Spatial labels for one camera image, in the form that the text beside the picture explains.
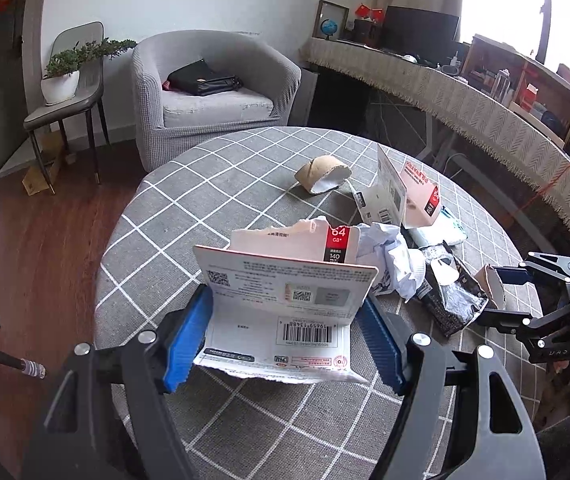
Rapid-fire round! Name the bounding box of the white barcode card package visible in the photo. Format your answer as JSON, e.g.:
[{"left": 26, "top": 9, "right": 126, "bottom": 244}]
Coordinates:
[{"left": 192, "top": 245, "right": 380, "bottom": 386}]

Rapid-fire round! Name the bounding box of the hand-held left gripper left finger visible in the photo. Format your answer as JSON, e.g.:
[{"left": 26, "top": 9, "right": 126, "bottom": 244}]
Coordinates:
[{"left": 20, "top": 284, "right": 216, "bottom": 480}]

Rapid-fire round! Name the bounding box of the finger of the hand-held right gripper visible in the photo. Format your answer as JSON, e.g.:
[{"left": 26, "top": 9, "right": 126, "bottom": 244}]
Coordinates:
[
  {"left": 475, "top": 302, "right": 570, "bottom": 347},
  {"left": 494, "top": 251, "right": 570, "bottom": 288}
]

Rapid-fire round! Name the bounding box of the torn cardboard piece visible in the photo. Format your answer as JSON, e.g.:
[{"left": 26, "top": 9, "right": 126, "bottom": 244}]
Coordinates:
[{"left": 474, "top": 265, "right": 508, "bottom": 311}]

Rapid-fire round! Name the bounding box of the white paper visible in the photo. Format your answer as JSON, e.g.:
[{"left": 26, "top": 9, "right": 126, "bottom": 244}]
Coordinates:
[{"left": 355, "top": 221, "right": 427, "bottom": 303}]

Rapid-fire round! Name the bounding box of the wooden shelf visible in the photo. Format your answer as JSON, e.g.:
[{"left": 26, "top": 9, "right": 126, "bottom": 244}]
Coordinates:
[{"left": 460, "top": 34, "right": 570, "bottom": 181}]

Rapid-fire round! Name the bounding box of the grey armchair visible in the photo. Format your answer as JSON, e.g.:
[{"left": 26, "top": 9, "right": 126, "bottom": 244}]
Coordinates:
[{"left": 132, "top": 30, "right": 302, "bottom": 171}]

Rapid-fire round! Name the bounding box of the white desk frame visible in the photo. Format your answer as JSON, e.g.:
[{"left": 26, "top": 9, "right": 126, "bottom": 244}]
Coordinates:
[{"left": 417, "top": 110, "right": 476, "bottom": 181}]

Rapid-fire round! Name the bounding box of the dark brown box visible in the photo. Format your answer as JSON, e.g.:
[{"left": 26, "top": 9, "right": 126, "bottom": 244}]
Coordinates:
[{"left": 354, "top": 19, "right": 382, "bottom": 45}]

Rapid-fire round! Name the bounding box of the torn red-black label package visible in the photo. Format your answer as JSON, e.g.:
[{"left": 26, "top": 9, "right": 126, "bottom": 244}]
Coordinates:
[{"left": 229, "top": 216, "right": 362, "bottom": 266}]

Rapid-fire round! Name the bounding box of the small white barcode box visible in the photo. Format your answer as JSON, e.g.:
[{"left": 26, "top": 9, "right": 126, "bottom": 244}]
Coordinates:
[{"left": 347, "top": 180, "right": 402, "bottom": 226}]

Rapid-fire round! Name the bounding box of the cardboard box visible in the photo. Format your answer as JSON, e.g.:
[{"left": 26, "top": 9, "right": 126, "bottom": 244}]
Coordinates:
[{"left": 21, "top": 132, "right": 66, "bottom": 196}]

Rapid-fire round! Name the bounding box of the round table with checked cloth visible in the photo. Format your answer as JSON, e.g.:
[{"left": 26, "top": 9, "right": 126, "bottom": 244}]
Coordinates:
[{"left": 94, "top": 126, "right": 548, "bottom": 480}]

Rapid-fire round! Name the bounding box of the black monitor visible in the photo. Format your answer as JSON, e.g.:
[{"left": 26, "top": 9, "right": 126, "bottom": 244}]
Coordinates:
[{"left": 382, "top": 6, "right": 460, "bottom": 56}]

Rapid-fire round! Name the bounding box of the cardboard tape roll core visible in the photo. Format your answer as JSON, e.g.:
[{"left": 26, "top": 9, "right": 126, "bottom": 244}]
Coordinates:
[{"left": 294, "top": 156, "right": 354, "bottom": 196}]

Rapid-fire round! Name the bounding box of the potted plant in white pot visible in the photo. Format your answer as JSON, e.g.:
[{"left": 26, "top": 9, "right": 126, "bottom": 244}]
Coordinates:
[{"left": 41, "top": 37, "right": 138, "bottom": 106}]

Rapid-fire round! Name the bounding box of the wooden picture frame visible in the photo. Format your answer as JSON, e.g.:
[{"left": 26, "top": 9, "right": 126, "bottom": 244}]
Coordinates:
[{"left": 312, "top": 0, "right": 351, "bottom": 41}]

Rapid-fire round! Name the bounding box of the black handbag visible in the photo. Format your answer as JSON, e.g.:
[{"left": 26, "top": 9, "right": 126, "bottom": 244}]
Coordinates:
[{"left": 166, "top": 59, "right": 243, "bottom": 97}]

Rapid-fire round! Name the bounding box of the pink and white card package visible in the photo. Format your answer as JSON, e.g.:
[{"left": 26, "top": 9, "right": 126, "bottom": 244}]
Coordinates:
[{"left": 376, "top": 145, "right": 444, "bottom": 229}]

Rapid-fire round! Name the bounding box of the grey dining chair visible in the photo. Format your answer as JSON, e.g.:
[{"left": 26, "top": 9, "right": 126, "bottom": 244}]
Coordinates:
[{"left": 24, "top": 21, "right": 112, "bottom": 195}]

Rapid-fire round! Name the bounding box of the black foil wrapper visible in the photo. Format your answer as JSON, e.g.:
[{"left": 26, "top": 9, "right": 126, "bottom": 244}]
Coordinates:
[{"left": 417, "top": 241, "right": 489, "bottom": 338}]

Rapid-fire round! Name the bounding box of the long sideboard with fringed cloth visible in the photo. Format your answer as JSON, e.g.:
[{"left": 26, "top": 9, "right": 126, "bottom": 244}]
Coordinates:
[{"left": 301, "top": 37, "right": 570, "bottom": 241}]

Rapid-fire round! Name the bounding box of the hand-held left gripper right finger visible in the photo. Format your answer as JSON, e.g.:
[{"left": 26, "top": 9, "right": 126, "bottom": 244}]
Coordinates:
[{"left": 359, "top": 297, "right": 548, "bottom": 480}]

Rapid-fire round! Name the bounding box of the white tissue packet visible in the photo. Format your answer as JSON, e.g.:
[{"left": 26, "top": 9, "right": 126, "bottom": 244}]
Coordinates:
[{"left": 407, "top": 206, "right": 468, "bottom": 247}]

